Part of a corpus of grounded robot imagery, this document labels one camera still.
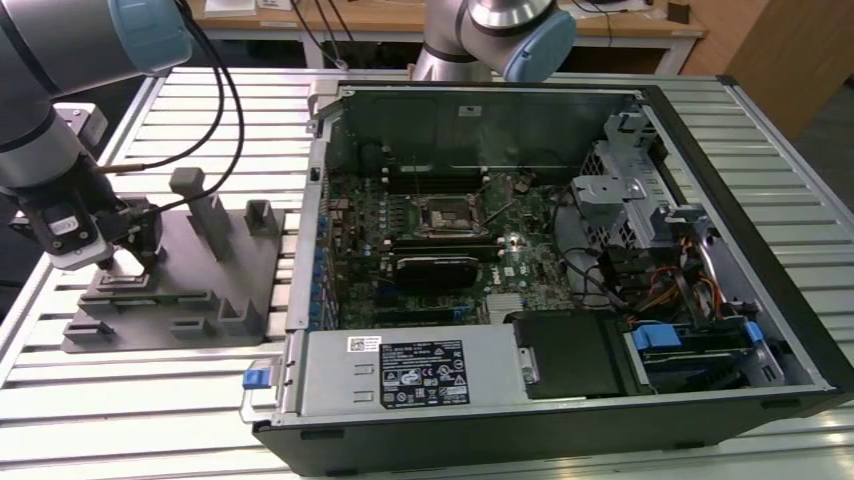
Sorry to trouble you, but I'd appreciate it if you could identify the CPU socket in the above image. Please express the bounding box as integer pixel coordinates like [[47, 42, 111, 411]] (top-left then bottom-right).
[[413, 193, 489, 237]]

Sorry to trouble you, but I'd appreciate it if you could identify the grey parts rack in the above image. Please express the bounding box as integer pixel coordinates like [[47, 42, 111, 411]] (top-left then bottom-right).
[[61, 167, 290, 355]]

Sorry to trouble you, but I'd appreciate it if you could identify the green RAM stick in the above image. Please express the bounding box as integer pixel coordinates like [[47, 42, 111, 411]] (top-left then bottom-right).
[[110, 296, 187, 307]]

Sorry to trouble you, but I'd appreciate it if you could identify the grey power supply unit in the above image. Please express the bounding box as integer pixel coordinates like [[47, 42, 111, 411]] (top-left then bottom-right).
[[293, 327, 530, 417]]

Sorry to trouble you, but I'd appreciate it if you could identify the black expansion slot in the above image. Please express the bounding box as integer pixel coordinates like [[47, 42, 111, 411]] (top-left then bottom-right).
[[374, 309, 450, 325]]

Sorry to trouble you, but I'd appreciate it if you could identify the black RAM slot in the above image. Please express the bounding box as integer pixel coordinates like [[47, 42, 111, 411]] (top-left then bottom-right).
[[393, 245, 502, 261], [385, 178, 492, 188], [392, 236, 501, 250], [383, 167, 488, 176], [385, 173, 489, 182], [386, 184, 493, 195]]

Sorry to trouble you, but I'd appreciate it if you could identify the white box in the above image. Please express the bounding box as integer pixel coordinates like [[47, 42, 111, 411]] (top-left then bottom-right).
[[203, 0, 259, 16]]

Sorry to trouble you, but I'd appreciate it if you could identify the black power supply label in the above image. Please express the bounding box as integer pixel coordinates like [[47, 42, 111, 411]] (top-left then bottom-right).
[[378, 339, 473, 407]]

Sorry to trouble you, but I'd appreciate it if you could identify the silver chipset heatsink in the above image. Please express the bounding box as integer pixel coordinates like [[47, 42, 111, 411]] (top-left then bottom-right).
[[485, 293, 528, 325]]

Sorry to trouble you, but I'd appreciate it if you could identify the green motherboard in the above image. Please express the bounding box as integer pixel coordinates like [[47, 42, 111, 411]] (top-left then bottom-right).
[[318, 169, 582, 331]]

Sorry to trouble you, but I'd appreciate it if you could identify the black open PC case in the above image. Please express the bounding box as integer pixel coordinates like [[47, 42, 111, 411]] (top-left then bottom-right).
[[251, 74, 854, 477]]

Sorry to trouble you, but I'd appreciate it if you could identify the black optical drive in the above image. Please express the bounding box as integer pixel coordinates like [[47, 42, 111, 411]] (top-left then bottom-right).
[[512, 309, 648, 400]]

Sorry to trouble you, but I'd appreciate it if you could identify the grey metal drive cage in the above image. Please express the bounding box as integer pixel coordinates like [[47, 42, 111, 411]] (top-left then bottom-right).
[[570, 112, 677, 251]]

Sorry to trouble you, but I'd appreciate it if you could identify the silver curved bar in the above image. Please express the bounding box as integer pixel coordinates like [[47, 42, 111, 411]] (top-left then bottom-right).
[[690, 219, 733, 321]]

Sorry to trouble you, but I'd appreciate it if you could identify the wooden cabinet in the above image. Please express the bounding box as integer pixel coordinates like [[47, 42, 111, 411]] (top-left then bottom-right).
[[684, 0, 854, 141]]

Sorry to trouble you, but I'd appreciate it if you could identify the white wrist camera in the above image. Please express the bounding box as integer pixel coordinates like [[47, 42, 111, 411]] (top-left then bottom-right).
[[26, 199, 113, 272]]

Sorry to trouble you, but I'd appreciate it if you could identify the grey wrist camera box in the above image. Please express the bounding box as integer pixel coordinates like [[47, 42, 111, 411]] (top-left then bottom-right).
[[53, 102, 109, 151]]

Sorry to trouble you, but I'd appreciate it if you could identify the black camera cable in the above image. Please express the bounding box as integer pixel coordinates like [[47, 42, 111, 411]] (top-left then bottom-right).
[[93, 0, 246, 216]]

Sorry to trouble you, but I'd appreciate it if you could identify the black internal cable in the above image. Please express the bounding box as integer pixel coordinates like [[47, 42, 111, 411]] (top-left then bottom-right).
[[558, 244, 644, 312]]

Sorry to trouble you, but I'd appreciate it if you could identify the orange yellow wire bundle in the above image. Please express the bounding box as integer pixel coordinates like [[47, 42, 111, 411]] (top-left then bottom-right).
[[626, 237, 729, 326]]

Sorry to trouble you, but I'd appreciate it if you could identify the grey plastic bracket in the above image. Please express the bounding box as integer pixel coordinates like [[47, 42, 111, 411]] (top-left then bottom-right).
[[650, 203, 710, 251]]

